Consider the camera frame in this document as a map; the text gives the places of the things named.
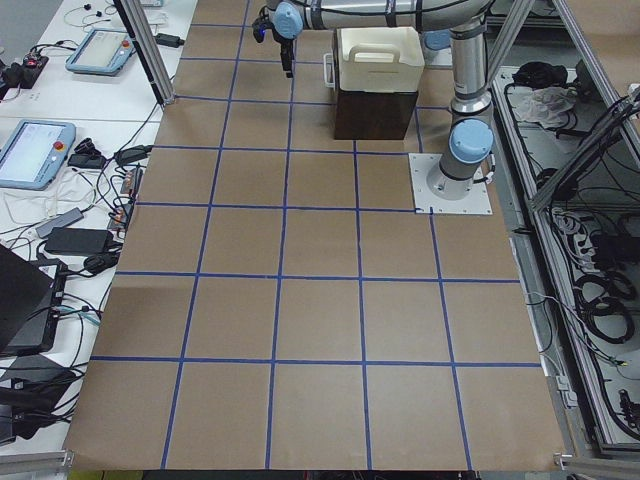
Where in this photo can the aluminium frame post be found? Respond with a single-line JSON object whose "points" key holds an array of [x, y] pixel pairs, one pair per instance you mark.
{"points": [[136, 24]]}

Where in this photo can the white plastic bin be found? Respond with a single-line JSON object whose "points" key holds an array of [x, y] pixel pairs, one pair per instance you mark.
{"points": [[379, 59]]}

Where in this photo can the near blue teach pendant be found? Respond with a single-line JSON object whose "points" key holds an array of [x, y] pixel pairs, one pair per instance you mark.
{"points": [[34, 153]]}

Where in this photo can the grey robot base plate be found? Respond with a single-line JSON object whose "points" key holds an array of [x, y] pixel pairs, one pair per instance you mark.
{"points": [[435, 193]]}

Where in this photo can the black laptop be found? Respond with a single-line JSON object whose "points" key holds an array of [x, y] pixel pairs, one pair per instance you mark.
{"points": [[31, 294]]}

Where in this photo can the white drawer handle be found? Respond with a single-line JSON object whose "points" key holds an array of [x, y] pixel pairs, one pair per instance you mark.
{"points": [[328, 70]]}

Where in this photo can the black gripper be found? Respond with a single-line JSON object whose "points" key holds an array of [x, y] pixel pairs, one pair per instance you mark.
{"points": [[284, 45]]}

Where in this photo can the far blue teach pendant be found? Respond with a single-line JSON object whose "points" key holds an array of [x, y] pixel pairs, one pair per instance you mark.
{"points": [[103, 52]]}

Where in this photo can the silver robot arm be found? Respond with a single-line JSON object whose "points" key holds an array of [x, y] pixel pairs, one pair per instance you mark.
{"points": [[462, 23]]}

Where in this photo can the blue teach pendant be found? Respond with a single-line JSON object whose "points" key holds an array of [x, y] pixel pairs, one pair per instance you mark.
{"points": [[34, 153], [103, 52]]}

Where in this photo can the black power adapter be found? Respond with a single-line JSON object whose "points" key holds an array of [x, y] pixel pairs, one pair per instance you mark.
{"points": [[77, 241]]}

